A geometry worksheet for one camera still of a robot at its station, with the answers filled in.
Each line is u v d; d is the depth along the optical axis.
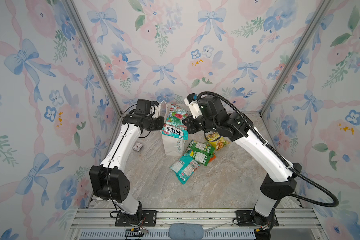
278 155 0.42
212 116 0.45
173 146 0.88
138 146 0.98
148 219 0.74
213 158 0.94
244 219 0.73
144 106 0.62
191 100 0.55
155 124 0.71
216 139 0.55
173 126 0.68
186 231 0.68
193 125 0.56
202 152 0.93
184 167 0.88
